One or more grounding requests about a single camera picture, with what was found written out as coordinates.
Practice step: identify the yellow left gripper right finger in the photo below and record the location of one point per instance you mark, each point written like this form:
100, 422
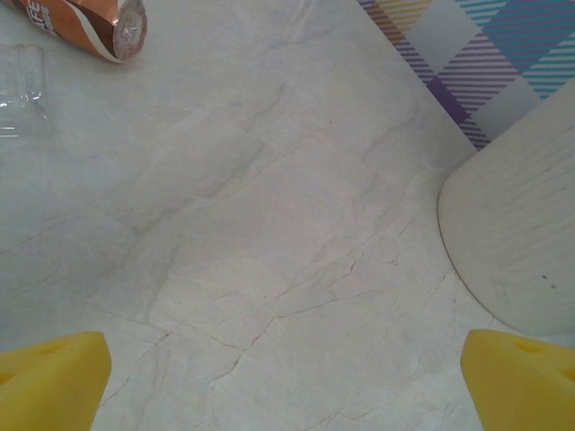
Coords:
525, 390

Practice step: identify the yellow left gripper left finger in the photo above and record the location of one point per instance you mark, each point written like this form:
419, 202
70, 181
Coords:
45, 390

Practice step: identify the clear bottle with green cap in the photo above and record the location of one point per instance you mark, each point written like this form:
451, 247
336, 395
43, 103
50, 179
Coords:
22, 90

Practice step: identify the beige round bin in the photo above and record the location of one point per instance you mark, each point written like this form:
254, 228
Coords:
516, 224

